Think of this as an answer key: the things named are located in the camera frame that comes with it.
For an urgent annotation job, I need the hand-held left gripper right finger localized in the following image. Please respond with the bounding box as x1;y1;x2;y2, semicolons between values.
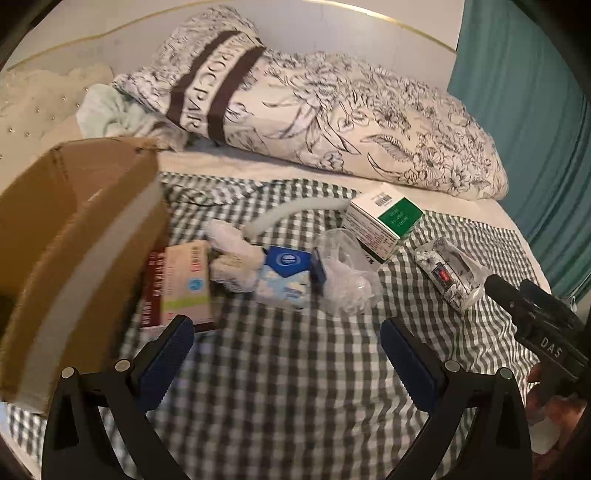
381;318;534;480

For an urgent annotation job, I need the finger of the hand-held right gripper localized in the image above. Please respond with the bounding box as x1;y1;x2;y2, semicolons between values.
484;274;539;321
517;278;575;326

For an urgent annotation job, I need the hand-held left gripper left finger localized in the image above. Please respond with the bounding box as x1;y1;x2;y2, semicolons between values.
41;315;195;480

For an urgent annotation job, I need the floral patterned case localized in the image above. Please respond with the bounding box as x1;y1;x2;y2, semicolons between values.
413;237;490;310

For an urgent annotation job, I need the red and beige medicine box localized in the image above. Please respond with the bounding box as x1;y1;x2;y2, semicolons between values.
141;240;218;333

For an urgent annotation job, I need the clear plastic cup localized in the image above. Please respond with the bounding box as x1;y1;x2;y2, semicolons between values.
321;228;384;315

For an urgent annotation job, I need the green and white carton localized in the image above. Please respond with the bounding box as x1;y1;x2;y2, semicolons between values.
344;182;424;259

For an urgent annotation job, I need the blue tissue packet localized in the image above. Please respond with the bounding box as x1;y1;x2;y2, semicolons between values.
256;246;326;308

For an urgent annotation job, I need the white foam tube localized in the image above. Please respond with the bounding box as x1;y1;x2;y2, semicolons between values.
245;199;349;243

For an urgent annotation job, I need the brown cardboard box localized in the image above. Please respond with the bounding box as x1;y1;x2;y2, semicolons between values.
0;136;171;414

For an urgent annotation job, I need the person's right hand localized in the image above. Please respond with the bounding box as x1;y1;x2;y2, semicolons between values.
526;364;583;457

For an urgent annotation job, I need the green checked cloth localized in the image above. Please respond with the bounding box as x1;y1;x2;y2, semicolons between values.
9;172;552;480

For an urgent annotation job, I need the teal curtain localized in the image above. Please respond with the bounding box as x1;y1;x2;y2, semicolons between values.
448;0;591;301

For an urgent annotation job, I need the light green towel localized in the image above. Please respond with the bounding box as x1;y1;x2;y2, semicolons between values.
76;83;185;151

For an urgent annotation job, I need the floral print pillow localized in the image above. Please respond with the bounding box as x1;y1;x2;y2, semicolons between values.
113;4;509;201

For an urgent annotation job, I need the cream tufted headboard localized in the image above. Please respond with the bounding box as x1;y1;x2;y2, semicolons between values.
0;65;116;144

